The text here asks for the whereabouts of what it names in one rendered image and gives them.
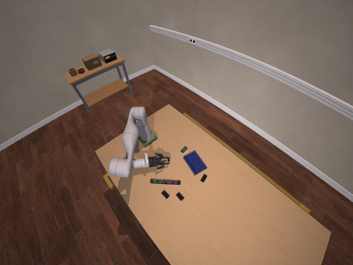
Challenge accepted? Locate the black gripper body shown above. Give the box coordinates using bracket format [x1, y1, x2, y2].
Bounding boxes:
[148, 156, 160, 167]

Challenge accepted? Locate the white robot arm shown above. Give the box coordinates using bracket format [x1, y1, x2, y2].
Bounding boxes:
[108, 107, 151, 178]

